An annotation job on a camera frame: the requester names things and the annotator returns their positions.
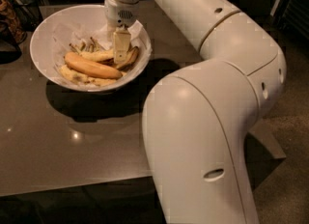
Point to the dark-edged right banana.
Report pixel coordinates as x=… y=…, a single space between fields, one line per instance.
x=130 y=58

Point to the smooth orange-yellow front banana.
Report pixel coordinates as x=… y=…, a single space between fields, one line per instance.
x=90 y=68

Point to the dark wire rack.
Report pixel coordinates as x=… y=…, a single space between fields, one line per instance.
x=28 y=13

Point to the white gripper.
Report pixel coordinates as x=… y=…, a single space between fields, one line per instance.
x=120 y=14

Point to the white paper bowl liner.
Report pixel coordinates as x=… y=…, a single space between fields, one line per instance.
x=64 y=35

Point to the spotted yellow bottom banana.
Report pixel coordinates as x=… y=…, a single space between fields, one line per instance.
x=81 y=78

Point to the white bowl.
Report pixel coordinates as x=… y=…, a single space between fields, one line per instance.
x=89 y=16

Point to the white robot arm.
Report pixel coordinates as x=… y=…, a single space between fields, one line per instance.
x=195 y=119

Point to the brown patterned object at left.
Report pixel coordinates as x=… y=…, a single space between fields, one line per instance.
x=8 y=15

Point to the spotted yellow banana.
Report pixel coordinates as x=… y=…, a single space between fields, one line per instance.
x=92 y=52
x=81 y=78

